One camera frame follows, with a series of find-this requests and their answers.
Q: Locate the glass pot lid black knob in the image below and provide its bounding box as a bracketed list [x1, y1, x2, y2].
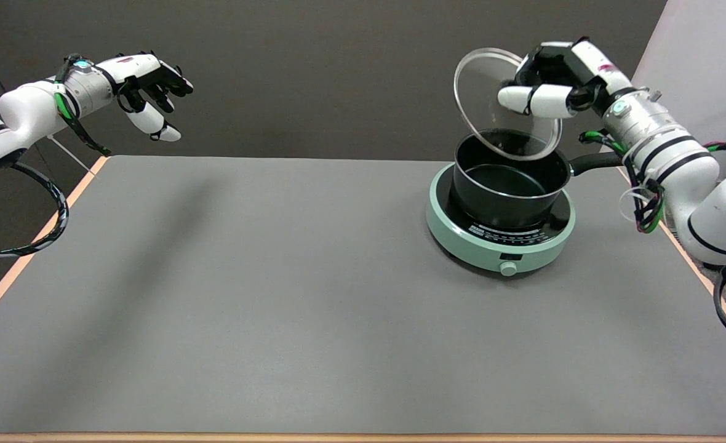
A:
[453, 47, 563, 162]

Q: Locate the green round induction cooker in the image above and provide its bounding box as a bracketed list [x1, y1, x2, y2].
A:
[425, 161, 576, 277]

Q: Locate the white partition panel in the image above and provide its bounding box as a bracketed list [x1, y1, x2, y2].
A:
[600, 0, 726, 179]

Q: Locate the black wrapped left arm cable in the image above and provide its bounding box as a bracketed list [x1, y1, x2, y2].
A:
[0, 161, 70, 259]

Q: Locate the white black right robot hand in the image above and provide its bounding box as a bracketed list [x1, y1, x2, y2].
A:
[497, 37, 634, 119]

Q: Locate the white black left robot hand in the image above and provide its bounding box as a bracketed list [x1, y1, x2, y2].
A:
[114, 51, 194, 143]

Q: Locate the green black wrist wire bundle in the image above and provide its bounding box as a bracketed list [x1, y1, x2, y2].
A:
[578, 129, 666, 234]

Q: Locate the black saucepan with handle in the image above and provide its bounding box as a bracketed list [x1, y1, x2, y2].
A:
[452, 128, 623, 231]

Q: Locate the black green left wrist cable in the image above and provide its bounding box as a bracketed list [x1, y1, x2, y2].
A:
[54, 54, 112, 157]

